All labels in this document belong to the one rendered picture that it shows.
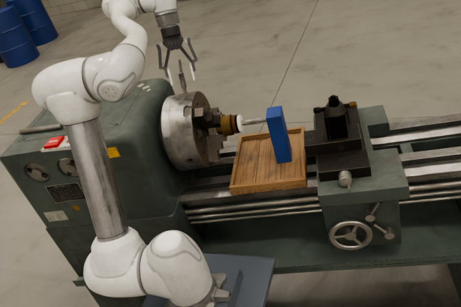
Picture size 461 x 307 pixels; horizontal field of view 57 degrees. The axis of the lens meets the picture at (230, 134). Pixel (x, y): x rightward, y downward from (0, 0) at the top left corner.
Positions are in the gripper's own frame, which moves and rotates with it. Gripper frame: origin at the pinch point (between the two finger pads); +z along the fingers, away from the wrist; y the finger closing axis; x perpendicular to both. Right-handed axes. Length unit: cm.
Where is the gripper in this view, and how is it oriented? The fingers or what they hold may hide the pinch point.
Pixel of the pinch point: (182, 77)
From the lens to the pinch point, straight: 176.0
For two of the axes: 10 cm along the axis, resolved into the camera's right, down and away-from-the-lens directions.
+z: 2.1, 9.4, 2.8
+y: -9.7, 2.3, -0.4
